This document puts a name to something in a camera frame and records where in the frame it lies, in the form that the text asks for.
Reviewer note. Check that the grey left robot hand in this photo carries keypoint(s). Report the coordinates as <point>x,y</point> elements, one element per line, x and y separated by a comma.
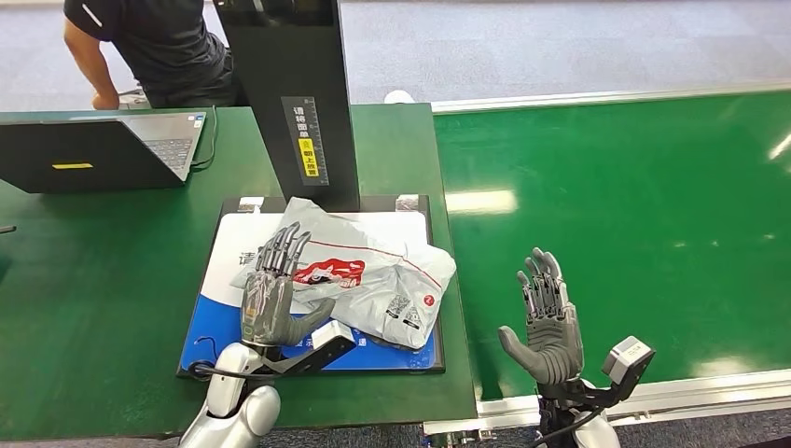
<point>266,309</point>

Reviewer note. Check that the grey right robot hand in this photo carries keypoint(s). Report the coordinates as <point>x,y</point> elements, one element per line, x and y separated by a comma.
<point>550,340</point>

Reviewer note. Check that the grey plastic mailer package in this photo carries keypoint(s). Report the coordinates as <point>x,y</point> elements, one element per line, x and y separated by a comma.
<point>371,266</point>

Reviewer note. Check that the green conveyor belt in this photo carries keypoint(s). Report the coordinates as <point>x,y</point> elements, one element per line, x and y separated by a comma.
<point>618,216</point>

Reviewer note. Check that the black inbound machine column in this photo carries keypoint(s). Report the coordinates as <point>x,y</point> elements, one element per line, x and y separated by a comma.
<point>278,62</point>

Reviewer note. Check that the ruler label with yellow sticker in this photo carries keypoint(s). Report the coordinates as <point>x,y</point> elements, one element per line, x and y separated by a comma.
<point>306,142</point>

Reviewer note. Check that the yellow sticker on laptop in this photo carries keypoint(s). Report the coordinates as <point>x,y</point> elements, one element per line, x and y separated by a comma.
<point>72,166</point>

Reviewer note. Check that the grey open laptop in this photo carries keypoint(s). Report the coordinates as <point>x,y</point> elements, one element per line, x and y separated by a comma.
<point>74,151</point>

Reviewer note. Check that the small white round object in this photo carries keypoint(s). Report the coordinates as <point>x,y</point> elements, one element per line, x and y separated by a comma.
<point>399,97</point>

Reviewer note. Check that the white and blue machine base plate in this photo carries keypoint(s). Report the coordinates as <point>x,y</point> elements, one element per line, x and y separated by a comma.
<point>228,272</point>

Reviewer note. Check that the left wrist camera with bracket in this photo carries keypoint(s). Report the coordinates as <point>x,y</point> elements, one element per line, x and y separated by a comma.
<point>327,346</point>

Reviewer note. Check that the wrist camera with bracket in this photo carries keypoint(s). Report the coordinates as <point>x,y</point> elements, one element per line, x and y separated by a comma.
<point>627,362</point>
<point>327,346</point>

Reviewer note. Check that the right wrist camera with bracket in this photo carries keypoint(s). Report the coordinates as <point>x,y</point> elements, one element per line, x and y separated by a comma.
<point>627,362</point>

